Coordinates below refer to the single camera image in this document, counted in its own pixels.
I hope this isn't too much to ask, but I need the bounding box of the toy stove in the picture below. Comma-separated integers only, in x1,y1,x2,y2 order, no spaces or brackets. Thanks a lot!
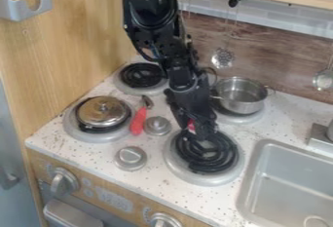
62,60,267,187

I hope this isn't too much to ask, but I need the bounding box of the grey wall holder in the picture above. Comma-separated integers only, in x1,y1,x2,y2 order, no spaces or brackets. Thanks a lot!
0,0,54,22

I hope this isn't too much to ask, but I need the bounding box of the tap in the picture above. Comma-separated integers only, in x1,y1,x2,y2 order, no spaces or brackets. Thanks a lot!
304,118,333,148

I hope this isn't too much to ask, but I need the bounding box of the silver pot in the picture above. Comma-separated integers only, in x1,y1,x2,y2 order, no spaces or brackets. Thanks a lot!
210,76,278,116

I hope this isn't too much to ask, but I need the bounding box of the silver ladle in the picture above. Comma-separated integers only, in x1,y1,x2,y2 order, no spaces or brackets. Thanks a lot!
311,50,333,93

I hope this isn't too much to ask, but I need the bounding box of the black hook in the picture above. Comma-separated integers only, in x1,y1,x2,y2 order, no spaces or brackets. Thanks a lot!
227,0,245,9

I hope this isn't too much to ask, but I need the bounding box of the toy sink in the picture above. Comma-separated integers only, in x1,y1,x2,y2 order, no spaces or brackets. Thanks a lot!
235,138,333,227

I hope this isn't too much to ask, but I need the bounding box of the red tool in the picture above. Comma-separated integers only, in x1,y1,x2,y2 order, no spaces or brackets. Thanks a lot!
129,95,155,137

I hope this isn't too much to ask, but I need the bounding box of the silver slotted spoon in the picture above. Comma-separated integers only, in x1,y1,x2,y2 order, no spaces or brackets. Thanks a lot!
209,5,239,70

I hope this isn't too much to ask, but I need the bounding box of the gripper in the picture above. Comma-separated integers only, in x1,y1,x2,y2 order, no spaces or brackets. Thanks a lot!
162,64,220,140

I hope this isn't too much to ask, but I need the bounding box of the silver lid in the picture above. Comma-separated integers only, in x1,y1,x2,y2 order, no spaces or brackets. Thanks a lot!
74,95,133,132

